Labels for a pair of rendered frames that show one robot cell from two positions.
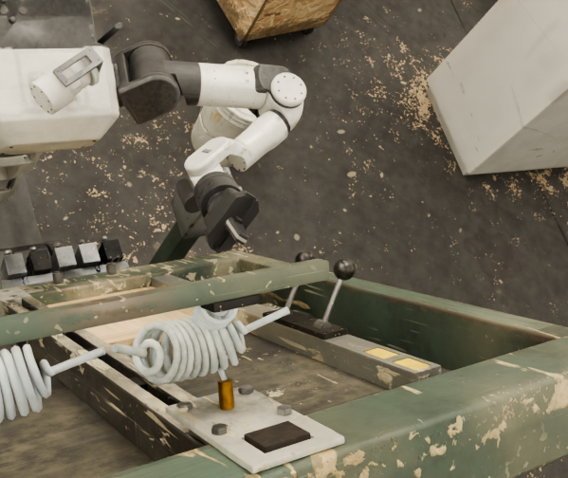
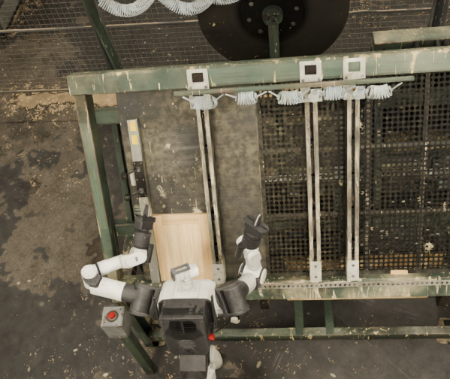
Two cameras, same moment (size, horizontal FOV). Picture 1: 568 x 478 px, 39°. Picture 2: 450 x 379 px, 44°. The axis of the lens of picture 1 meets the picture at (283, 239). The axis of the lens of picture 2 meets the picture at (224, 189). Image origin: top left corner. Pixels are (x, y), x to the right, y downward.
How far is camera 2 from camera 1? 229 cm
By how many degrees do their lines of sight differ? 59
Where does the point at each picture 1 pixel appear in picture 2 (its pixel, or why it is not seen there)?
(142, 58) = (143, 302)
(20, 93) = (200, 286)
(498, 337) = (93, 134)
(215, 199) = (146, 229)
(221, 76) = (115, 284)
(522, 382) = (136, 74)
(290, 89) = (89, 270)
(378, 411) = (171, 80)
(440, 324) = (98, 159)
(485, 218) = not seen: outside the picture
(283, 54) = not seen: outside the picture
